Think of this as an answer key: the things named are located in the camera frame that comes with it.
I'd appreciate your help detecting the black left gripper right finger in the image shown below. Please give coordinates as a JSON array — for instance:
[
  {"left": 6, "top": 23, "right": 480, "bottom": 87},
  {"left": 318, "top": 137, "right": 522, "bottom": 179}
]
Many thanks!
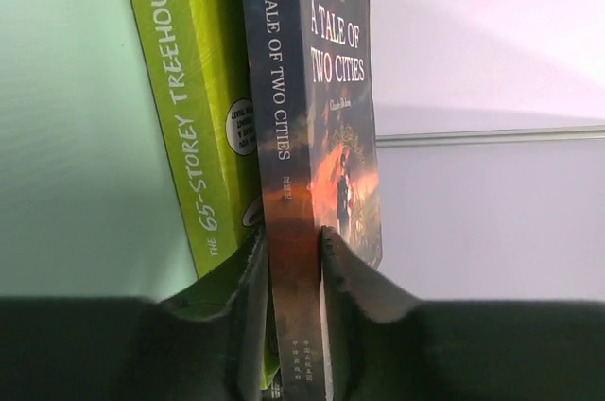
[{"left": 320, "top": 227, "right": 604, "bottom": 400}]

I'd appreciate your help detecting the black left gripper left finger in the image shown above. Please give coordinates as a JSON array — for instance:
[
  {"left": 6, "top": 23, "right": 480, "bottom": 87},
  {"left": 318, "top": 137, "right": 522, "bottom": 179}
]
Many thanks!
[{"left": 1, "top": 228, "right": 268, "bottom": 400}]

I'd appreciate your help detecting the lime green paperback book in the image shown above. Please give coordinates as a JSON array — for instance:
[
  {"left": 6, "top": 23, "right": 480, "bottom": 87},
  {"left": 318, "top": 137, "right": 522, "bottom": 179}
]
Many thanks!
[{"left": 130, "top": 0, "right": 278, "bottom": 400}]

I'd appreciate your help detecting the dark tale two cities book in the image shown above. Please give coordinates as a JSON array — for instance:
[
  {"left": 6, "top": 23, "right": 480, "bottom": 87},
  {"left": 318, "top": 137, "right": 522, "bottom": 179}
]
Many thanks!
[{"left": 243, "top": 0, "right": 382, "bottom": 400}]

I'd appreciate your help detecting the mint green open cabinet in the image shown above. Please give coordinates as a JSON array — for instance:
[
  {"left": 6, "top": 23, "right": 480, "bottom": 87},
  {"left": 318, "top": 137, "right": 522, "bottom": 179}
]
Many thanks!
[{"left": 1, "top": 0, "right": 196, "bottom": 299}]

